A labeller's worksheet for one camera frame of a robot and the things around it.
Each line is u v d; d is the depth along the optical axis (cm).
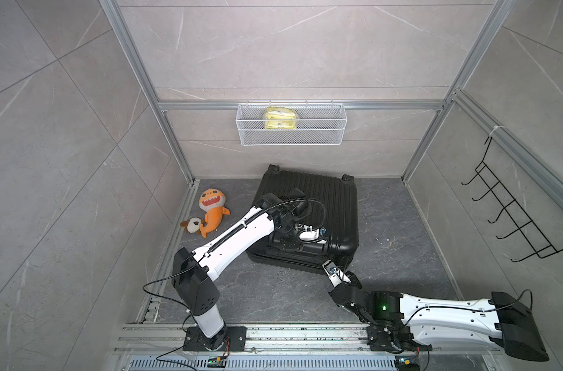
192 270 45
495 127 69
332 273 66
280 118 88
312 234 64
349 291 57
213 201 101
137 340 75
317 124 100
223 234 47
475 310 46
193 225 98
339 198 84
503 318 43
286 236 64
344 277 68
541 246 58
